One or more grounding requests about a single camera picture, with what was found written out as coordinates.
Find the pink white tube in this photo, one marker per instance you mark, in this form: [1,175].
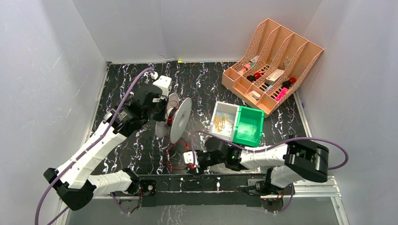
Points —
[248,65]

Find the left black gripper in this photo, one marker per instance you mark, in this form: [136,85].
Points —
[160,110]

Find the red black bottle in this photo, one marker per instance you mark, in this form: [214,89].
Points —
[288,83]

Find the pink marker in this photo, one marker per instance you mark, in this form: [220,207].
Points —
[282,94]

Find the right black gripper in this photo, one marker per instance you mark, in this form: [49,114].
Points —
[200,169]

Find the green plastic bin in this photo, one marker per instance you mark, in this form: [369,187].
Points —
[249,127]

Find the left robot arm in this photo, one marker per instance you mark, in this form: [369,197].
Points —
[73,181]

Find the peach file organizer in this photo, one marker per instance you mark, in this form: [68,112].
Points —
[278,48]

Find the white plastic bin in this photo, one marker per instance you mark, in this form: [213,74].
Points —
[224,120]

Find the red black ball item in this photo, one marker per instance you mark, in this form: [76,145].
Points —
[254,77]

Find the white small eraser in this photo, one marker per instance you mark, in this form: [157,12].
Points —
[255,95]

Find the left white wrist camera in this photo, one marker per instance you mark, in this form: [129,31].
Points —
[164,83]

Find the white perforated cable spool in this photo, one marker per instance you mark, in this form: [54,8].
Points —
[177,116]

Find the white box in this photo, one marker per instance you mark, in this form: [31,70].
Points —
[274,76]

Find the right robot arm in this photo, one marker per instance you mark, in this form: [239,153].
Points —
[290,161]

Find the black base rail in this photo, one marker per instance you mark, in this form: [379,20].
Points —
[209,189]

